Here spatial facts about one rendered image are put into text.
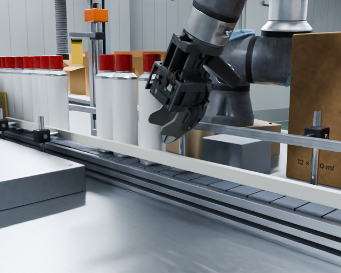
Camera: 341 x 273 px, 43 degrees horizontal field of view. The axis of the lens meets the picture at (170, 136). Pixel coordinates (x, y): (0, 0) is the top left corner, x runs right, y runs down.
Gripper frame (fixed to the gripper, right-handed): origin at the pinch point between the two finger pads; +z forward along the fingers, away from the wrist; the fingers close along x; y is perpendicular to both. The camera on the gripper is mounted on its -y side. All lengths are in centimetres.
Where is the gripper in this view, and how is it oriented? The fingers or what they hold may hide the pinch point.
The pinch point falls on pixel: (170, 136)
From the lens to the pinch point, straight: 79.3
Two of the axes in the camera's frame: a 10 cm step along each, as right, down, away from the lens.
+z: -3.4, 7.9, 5.1
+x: 5.9, 6.0, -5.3
